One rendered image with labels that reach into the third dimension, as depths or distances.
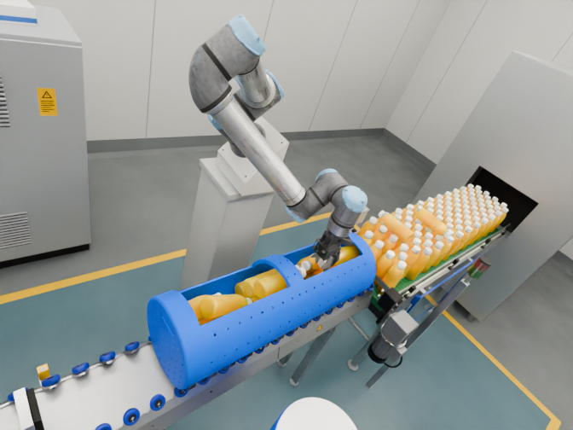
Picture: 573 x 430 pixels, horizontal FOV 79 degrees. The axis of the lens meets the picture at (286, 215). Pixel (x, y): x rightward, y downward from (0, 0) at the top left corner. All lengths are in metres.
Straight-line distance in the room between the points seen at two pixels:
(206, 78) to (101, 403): 0.98
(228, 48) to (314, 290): 0.82
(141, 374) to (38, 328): 1.33
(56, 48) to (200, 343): 1.54
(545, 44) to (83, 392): 5.57
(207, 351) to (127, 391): 0.32
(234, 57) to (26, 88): 1.31
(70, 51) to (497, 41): 5.07
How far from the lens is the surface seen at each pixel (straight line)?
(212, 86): 1.04
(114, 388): 1.29
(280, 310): 1.19
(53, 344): 2.48
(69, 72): 2.13
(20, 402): 1.14
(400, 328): 1.87
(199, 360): 1.07
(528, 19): 5.80
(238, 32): 1.04
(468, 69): 5.95
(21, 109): 2.18
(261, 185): 1.75
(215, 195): 1.85
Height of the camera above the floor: 2.10
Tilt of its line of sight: 36 degrees down
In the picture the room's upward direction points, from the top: 22 degrees clockwise
